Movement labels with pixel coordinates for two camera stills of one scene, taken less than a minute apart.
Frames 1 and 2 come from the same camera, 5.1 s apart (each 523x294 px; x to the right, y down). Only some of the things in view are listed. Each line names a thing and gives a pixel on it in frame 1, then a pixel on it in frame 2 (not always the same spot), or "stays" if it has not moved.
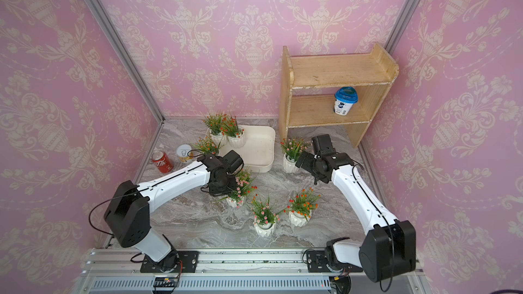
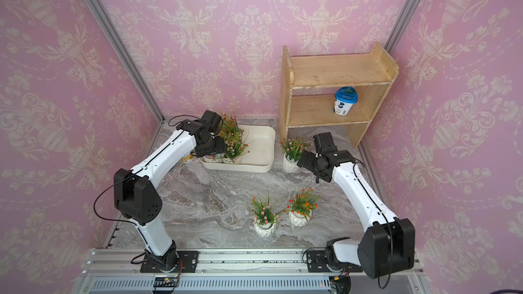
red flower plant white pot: x=235 y=135 stays
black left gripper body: x=227 y=185 to x=214 y=145
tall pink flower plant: x=244 y=186 to x=234 y=140
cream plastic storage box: x=257 y=152 stays
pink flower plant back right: x=293 y=148 stays
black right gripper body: x=312 y=165 stays
